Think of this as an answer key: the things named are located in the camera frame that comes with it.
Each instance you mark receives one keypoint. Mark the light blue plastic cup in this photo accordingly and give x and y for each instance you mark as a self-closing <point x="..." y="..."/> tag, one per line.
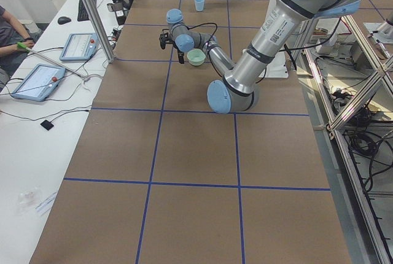
<point x="199" y="5"/>

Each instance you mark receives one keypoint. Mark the mint green bowl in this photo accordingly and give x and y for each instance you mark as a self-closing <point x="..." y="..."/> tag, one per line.
<point x="196" y="57"/>

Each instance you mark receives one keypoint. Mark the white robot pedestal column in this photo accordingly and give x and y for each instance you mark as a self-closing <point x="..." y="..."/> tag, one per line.
<point x="276" y="61"/>

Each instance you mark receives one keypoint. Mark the clear plastic bag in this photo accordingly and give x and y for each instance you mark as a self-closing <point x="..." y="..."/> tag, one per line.
<point x="28" y="200"/>

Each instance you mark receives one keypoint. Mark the far blue teach pendant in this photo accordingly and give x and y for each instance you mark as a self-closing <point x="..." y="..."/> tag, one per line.
<point x="79" y="47"/>

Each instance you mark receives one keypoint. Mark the black computer mouse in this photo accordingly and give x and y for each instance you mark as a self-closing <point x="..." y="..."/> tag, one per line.
<point x="63" y="20"/>

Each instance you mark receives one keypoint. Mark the black keyboard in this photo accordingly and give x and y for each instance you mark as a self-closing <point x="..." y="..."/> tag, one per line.
<point x="82" y="14"/>

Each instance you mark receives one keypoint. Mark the small black square pad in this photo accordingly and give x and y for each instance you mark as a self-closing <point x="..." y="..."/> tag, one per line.
<point x="47" y="125"/>

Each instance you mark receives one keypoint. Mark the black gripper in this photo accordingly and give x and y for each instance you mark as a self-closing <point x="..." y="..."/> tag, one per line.
<point x="180" y="54"/>

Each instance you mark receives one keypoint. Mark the blue teach pendant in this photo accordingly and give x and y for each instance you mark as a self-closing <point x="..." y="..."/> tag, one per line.
<point x="79" y="47"/>
<point x="39" y="83"/>

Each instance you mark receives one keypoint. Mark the metal rod green handle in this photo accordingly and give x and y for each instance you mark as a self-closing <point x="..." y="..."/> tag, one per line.
<point x="21" y="45"/>

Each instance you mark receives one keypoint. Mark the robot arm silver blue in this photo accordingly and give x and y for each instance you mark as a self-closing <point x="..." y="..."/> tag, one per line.
<point x="235" y="91"/>

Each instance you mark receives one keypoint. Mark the aluminium truss frame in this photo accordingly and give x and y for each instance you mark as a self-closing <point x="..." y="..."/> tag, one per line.
<point x="353" y="79"/>

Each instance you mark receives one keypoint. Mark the seated person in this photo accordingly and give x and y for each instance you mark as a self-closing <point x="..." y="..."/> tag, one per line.
<point x="13" y="32"/>

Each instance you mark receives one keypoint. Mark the near blue teach pendant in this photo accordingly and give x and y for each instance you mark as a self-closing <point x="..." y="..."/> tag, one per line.
<point x="39" y="83"/>

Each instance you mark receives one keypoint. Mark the aluminium frame post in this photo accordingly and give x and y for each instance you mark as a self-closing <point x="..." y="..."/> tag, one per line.
<point x="99" y="29"/>

